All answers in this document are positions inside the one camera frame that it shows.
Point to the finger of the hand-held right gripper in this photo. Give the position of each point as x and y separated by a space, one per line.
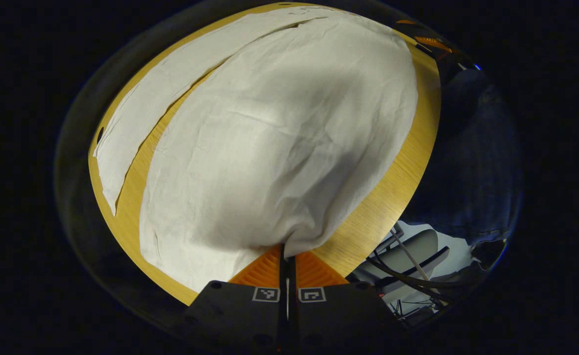
433 43
406 21

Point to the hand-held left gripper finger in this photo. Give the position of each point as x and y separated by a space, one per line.
292 278
284 278

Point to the white jeans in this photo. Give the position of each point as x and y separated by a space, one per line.
279 148

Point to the person's dark clothing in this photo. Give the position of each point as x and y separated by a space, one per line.
476 172

